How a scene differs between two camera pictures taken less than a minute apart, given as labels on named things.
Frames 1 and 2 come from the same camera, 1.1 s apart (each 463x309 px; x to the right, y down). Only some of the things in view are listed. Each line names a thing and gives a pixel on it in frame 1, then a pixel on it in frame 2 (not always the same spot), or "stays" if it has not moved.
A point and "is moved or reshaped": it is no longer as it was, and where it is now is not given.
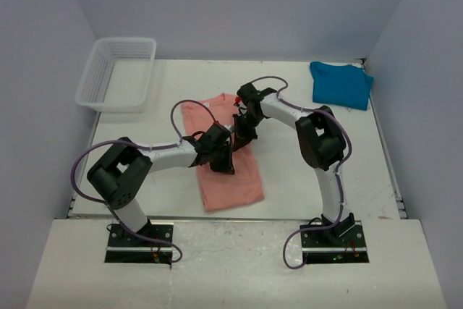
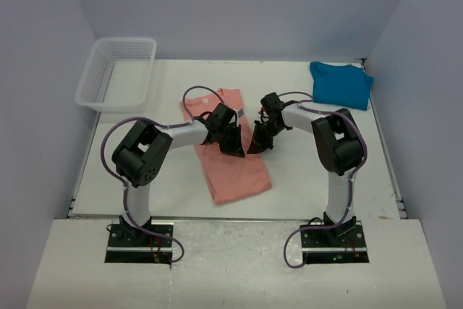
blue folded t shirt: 341,85 stays
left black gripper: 226,166 -> 234,147
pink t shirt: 226,190 is moved or reshaped
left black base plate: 126,248 stays
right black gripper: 243,137 -> 259,144
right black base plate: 343,242 stays
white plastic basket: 116,77 stays
